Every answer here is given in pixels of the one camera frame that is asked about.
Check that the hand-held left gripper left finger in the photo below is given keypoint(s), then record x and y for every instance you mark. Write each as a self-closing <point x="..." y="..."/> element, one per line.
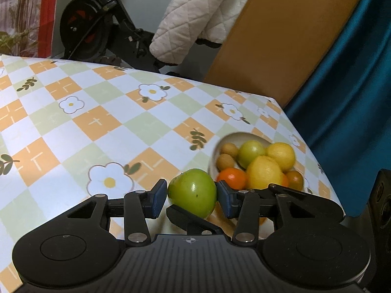
<point x="158" y="200"/>

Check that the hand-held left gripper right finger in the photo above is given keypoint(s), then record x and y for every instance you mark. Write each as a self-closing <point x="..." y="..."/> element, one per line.
<point x="226" y="201"/>

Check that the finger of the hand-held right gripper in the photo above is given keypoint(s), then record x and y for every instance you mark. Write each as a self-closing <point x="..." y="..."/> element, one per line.
<point x="189" y="219"/>
<point x="284" y="189"/>

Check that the dark-topped orange tangerine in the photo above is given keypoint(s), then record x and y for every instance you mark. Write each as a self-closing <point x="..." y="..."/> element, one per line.
<point x="285" y="180"/>

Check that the greenish orange tangerine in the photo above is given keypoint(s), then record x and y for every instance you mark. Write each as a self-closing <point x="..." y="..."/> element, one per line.
<point x="295" y="179"/>

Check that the bright orange tangerine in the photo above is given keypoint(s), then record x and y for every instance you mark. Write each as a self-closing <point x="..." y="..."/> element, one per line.
<point x="233" y="177"/>

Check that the yellow lemon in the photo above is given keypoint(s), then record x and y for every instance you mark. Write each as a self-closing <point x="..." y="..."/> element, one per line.
<point x="281" y="155"/>
<point x="264" y="172"/>

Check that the green apple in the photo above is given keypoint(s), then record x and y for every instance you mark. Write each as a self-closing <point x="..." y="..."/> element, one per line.
<point x="192" y="192"/>

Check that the brown longan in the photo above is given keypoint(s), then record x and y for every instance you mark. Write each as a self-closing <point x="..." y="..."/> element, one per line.
<point x="225" y="161"/>
<point x="229" y="149"/>

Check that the yellow-green apple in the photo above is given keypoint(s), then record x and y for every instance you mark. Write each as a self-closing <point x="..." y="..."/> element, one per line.
<point x="250" y="154"/>

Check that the beige round plate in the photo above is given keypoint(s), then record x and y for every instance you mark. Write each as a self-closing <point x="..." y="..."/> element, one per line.
<point x="236" y="136"/>

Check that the checked floral tablecloth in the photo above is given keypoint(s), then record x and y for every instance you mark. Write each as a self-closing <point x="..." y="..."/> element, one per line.
<point x="91" y="122"/>

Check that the teal curtain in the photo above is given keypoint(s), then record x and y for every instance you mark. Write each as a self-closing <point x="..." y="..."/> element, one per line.
<point x="351" y="97"/>

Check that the wooden board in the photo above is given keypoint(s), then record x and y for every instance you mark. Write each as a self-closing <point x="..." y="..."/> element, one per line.
<point x="290" y="36"/>

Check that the white quilted blanket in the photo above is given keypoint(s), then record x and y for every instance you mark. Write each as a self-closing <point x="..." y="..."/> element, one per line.
<point x="189" y="15"/>

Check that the black exercise bike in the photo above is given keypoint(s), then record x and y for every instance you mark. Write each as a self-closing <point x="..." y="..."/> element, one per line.
<point x="85" y="24"/>

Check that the printed wall cloth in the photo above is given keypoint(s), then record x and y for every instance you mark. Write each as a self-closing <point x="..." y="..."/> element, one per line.
<point x="21" y="6"/>

